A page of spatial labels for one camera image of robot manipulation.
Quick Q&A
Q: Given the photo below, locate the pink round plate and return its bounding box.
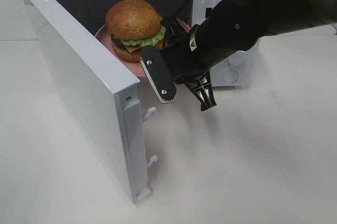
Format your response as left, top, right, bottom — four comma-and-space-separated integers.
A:
94, 17, 192, 78

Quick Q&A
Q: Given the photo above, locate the white timer knob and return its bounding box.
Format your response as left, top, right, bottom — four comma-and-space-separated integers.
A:
227, 50, 248, 66

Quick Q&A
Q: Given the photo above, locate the white microwave door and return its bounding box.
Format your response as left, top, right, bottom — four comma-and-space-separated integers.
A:
23, 0, 157, 203

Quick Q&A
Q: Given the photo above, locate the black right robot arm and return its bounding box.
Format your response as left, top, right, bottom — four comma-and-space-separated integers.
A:
161, 0, 336, 110

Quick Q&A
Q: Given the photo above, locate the burger with lettuce and cheese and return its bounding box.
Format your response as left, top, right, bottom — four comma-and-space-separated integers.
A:
105, 0, 166, 63

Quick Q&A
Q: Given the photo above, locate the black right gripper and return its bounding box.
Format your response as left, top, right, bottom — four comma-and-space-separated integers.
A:
161, 8, 263, 111

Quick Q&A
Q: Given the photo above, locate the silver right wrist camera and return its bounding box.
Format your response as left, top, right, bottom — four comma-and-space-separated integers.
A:
140, 46, 176, 104

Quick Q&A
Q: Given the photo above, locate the black right camera cable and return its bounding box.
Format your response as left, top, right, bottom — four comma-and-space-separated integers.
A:
160, 0, 264, 48

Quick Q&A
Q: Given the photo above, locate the round white door button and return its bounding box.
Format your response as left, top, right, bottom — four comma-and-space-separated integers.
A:
222, 70, 239, 83

